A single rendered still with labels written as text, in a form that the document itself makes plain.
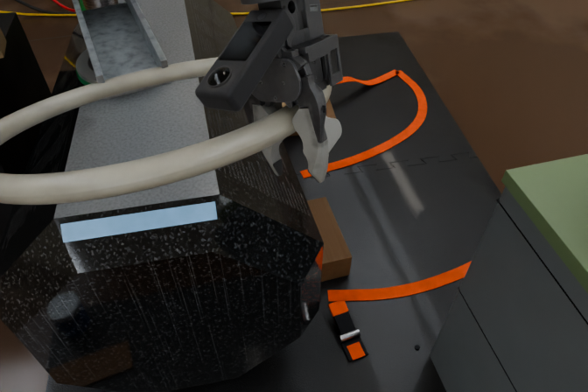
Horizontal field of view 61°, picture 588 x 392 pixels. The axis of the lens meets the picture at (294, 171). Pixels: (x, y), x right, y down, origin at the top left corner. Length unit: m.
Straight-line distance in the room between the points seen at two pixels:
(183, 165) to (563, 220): 0.77
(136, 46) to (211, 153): 0.61
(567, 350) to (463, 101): 1.86
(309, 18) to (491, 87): 2.44
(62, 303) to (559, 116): 2.43
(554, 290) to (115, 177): 0.87
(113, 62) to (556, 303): 0.97
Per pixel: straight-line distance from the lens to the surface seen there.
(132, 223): 1.08
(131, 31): 1.12
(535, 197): 1.08
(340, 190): 2.17
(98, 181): 0.49
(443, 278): 1.96
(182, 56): 1.49
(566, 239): 1.03
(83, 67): 1.42
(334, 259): 1.79
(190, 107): 1.30
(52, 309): 1.24
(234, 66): 0.47
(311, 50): 0.52
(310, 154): 0.53
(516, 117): 2.78
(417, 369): 1.77
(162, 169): 0.48
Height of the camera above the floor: 1.61
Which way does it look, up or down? 46 degrees down
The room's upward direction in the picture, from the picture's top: straight up
